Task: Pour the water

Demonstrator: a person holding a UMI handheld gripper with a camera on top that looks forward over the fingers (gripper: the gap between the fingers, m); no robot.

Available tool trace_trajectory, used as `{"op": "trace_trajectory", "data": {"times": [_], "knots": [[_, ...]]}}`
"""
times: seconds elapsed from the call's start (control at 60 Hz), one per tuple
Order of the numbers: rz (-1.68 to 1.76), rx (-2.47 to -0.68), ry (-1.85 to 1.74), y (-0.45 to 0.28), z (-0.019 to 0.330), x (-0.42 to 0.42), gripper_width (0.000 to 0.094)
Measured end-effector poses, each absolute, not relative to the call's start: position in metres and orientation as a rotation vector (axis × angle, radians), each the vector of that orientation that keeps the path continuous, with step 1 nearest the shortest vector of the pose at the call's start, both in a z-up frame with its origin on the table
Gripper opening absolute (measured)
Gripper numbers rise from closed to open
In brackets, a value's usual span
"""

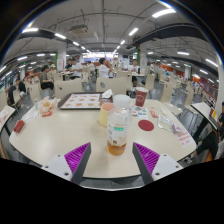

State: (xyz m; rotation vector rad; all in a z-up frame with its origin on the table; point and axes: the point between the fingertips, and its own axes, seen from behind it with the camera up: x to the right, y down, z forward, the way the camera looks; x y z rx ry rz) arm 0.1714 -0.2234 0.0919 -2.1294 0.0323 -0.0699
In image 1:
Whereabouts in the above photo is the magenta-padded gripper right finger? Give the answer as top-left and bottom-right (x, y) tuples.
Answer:
(131, 142), (184, 186)

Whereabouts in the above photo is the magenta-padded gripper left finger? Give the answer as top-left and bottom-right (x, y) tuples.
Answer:
(41, 142), (92, 186)

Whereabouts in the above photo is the clear bottle with white cap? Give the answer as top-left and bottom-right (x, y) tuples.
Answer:
(106, 94), (133, 157)

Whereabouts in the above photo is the flat round red coaster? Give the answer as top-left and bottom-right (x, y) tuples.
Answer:
(137, 119), (155, 132)

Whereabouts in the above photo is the white sticker with red print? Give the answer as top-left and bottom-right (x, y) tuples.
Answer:
(175, 128), (195, 148)

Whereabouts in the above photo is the colourful printed leaflet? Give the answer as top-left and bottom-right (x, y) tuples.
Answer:
(130, 105), (149, 121)

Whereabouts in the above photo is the white tissue packet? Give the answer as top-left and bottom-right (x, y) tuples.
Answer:
(160, 107), (172, 117)

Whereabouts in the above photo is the yellow mug with pink inside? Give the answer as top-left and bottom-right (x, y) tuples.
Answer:
(98, 102), (116, 128)

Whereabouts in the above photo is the dark food tray with liner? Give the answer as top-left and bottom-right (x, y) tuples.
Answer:
(57, 91), (114, 111)

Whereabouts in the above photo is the crumpled food wrapper bag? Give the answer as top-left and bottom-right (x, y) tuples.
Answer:
(37, 96), (59, 118)

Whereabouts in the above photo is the white paper sheet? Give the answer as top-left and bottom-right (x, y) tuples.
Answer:
(21, 109), (40, 122)

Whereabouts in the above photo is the red paper cup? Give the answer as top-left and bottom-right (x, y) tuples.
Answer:
(134, 86), (150, 108)

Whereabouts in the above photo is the small red pack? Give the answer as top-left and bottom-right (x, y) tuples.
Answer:
(13, 119), (26, 134)

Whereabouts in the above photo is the person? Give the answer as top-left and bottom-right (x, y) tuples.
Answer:
(98, 57), (114, 79)
(39, 64), (55, 91)
(128, 58), (141, 88)
(6, 84), (21, 108)
(191, 101), (224, 161)
(70, 57), (84, 80)

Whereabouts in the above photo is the group of cream chairs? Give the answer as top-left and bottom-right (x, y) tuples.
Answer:
(0, 63), (208, 111)

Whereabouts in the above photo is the crumpled white napkin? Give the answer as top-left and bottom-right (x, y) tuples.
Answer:
(100, 88), (114, 100)

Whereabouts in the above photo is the neighbouring table with dark edge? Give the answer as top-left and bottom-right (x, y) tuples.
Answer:
(190, 101), (219, 132)

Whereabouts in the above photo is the cream chair with round hole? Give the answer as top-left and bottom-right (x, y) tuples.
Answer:
(95, 77), (128, 96)

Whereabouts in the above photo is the neighbouring table with papers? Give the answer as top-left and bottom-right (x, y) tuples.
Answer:
(0, 104), (16, 134)

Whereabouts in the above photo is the ceiling air unit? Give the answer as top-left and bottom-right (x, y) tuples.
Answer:
(69, 24), (90, 35)

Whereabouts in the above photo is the group of ceiling lights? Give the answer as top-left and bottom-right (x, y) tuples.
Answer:
(0, 8), (219, 79)

